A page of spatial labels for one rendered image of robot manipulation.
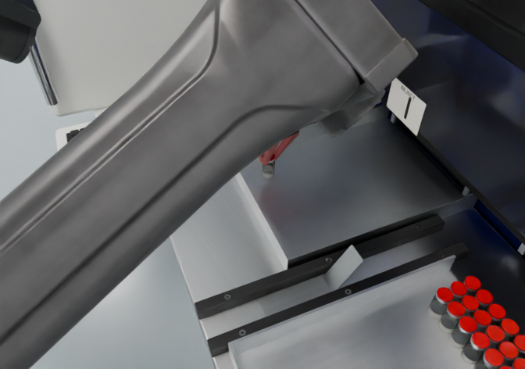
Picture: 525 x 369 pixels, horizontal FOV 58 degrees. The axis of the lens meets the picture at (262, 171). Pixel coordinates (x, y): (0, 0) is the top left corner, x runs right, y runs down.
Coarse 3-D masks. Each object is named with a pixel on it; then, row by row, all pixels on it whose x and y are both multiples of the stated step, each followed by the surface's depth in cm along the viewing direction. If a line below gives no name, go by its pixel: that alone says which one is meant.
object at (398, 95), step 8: (392, 88) 77; (400, 88) 75; (408, 88) 73; (392, 96) 77; (400, 96) 75; (408, 96) 74; (416, 96) 72; (392, 104) 78; (400, 104) 76; (416, 104) 72; (424, 104) 70; (400, 112) 77; (408, 112) 75; (416, 112) 73; (408, 120) 75; (416, 120) 73; (416, 128) 74
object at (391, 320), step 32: (448, 256) 67; (384, 288) 65; (416, 288) 67; (288, 320) 60; (320, 320) 63; (352, 320) 64; (384, 320) 64; (416, 320) 64; (256, 352) 61; (288, 352) 61; (320, 352) 61; (352, 352) 61; (384, 352) 61; (416, 352) 61; (448, 352) 61
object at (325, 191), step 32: (320, 128) 90; (352, 128) 93; (384, 128) 93; (256, 160) 86; (288, 160) 86; (320, 160) 86; (352, 160) 86; (384, 160) 86; (416, 160) 86; (256, 192) 80; (288, 192) 80; (320, 192) 80; (352, 192) 80; (384, 192) 80; (416, 192) 80; (448, 192) 80; (288, 224) 76; (320, 224) 76; (352, 224) 76; (384, 224) 71; (288, 256) 67; (320, 256) 70
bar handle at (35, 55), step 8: (32, 48) 89; (32, 56) 90; (40, 56) 91; (32, 64) 91; (40, 64) 92; (40, 72) 92; (40, 80) 94; (48, 80) 94; (48, 88) 95; (48, 96) 96; (56, 96) 98; (48, 104) 98
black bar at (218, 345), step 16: (432, 256) 69; (464, 256) 71; (384, 272) 67; (400, 272) 67; (352, 288) 65; (304, 304) 63; (320, 304) 63; (272, 320) 62; (224, 336) 60; (240, 336) 60; (224, 352) 60
